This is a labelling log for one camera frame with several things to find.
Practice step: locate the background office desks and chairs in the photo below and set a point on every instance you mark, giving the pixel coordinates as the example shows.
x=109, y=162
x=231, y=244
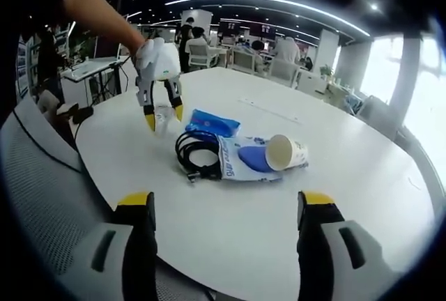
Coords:
x=244, y=60

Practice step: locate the white paper cup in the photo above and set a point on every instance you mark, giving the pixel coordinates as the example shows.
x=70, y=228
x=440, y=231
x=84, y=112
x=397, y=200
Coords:
x=278, y=153

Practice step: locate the black object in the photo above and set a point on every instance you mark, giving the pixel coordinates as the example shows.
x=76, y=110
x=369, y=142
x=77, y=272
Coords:
x=80, y=113

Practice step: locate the white table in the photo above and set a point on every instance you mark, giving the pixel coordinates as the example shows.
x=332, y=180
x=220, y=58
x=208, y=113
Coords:
x=244, y=217

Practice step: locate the long curved ceiling light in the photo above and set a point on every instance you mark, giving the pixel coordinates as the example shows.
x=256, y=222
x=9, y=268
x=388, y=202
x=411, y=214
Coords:
x=278, y=1

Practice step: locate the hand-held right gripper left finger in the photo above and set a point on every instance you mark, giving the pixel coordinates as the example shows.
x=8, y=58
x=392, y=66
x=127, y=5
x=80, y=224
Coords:
x=104, y=262

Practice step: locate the white side desk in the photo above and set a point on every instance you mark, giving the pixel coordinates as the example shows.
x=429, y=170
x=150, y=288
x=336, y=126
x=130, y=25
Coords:
x=90, y=67

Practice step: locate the green potted plant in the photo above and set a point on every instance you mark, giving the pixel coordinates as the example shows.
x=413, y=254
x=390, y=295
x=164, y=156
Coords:
x=327, y=70

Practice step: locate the clear plastic bottle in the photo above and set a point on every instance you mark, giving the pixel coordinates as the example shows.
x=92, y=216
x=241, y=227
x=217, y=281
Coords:
x=162, y=120

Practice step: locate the small bright window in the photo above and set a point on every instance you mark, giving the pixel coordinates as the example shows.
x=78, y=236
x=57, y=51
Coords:
x=380, y=67

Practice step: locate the blue tissue packet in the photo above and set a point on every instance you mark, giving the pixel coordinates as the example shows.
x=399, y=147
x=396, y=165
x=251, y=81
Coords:
x=212, y=123

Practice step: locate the large bright window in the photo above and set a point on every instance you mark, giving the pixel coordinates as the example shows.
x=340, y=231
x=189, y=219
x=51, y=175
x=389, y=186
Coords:
x=433, y=99

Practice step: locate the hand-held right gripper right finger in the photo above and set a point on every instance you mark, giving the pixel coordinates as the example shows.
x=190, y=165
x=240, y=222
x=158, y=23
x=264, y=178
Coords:
x=348, y=266

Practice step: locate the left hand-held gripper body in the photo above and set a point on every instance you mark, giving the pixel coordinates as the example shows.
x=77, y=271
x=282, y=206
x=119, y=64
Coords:
x=158, y=60

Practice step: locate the grey mesh office chair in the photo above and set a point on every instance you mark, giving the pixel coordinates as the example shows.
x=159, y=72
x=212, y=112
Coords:
x=42, y=175

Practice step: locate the narrow white pillar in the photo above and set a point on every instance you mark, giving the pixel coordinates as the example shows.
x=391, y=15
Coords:
x=328, y=50

